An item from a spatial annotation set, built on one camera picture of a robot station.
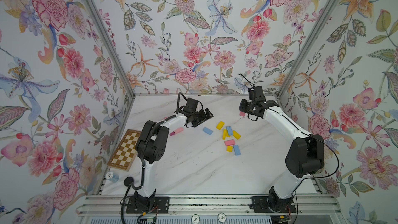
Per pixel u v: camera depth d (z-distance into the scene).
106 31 0.87
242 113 0.87
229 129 0.99
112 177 0.77
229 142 0.96
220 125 1.04
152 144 0.54
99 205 0.78
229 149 0.93
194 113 0.85
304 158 0.48
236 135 0.98
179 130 1.00
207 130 1.01
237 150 0.93
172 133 0.98
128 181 0.80
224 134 0.98
